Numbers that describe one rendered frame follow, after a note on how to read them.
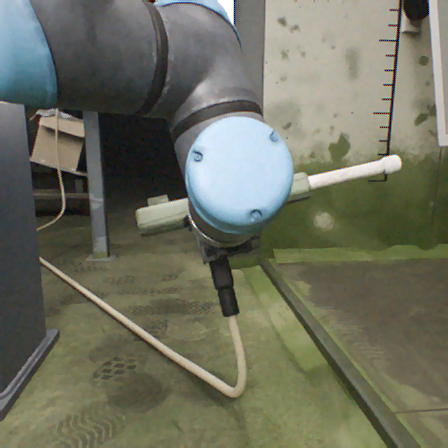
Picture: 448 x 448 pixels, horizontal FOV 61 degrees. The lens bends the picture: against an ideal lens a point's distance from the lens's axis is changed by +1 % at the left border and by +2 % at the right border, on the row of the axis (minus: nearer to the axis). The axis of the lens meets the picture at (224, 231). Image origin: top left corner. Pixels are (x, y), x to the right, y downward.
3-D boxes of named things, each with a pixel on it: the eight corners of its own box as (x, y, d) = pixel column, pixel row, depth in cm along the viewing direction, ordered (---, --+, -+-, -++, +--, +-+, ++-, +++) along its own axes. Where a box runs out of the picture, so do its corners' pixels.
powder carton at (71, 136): (33, 155, 303) (45, 107, 299) (89, 172, 317) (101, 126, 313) (18, 155, 253) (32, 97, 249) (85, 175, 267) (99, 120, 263)
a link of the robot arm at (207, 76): (146, -41, 30) (190, 103, 28) (247, 0, 37) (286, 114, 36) (101, 38, 36) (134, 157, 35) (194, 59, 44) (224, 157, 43)
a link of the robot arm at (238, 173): (279, 94, 31) (317, 208, 30) (253, 150, 43) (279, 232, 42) (168, 120, 30) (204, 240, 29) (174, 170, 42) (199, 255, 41)
